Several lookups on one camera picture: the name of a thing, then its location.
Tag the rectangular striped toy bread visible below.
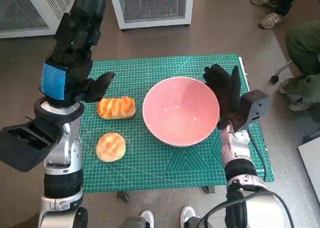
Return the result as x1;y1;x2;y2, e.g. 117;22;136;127
97;96;137;120

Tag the white mesh cabinet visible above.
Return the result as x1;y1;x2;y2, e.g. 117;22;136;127
0;0;83;39
107;0;195;30

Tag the round toy bread bun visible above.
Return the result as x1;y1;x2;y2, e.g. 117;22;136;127
95;132;127;163

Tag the black chair base leg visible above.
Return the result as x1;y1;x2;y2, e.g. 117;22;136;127
269;60;293;85

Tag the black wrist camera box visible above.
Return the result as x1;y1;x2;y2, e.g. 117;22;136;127
0;119;65;172
233;89;271;133

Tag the white panel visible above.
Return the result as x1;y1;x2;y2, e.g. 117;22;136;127
297;137;320;201

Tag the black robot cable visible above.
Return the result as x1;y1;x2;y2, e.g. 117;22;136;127
247;129;268;182
199;190;296;228

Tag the grey leg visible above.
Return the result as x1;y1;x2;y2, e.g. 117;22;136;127
123;216;148;228
187;216;208;228

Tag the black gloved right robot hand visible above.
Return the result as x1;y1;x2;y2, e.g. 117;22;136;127
202;64;245;130

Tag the white shoe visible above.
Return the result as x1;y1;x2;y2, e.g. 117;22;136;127
140;209;155;228
180;205;197;228

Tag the pink bowl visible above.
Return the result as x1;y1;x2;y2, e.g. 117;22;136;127
142;76;221;148

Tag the green cutting mat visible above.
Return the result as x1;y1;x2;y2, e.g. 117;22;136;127
81;53;275;193

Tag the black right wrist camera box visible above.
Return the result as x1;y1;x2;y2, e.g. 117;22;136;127
233;89;271;133

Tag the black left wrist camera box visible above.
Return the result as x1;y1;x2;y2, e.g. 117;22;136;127
0;119;65;172

